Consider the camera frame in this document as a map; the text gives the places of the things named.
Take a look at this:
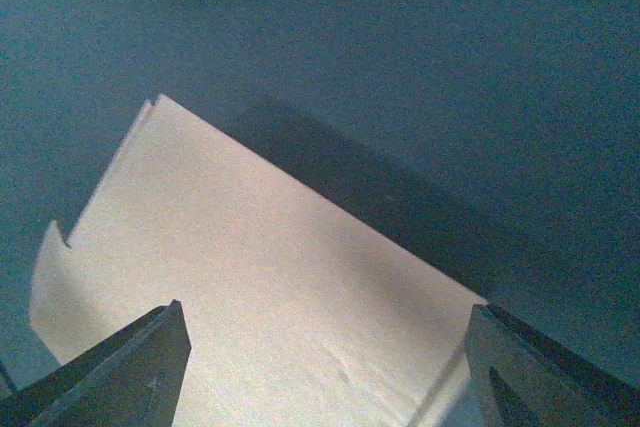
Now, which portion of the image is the cardboard box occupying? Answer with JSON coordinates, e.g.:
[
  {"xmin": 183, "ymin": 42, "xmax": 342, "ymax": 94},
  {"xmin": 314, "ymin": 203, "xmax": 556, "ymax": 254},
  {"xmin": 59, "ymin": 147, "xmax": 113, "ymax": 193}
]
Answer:
[{"xmin": 29, "ymin": 96, "xmax": 480, "ymax": 426}]

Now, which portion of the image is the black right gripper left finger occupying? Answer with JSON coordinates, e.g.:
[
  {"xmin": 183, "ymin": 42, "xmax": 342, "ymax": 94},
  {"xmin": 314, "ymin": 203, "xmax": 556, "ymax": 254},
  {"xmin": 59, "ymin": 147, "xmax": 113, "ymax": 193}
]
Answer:
[{"xmin": 1, "ymin": 300, "xmax": 191, "ymax": 426}]

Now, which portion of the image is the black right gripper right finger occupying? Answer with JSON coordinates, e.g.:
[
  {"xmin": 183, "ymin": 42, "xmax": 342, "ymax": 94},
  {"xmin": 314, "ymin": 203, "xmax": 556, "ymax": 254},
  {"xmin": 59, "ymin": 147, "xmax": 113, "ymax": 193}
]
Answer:
[{"xmin": 465, "ymin": 304, "xmax": 639, "ymax": 426}]

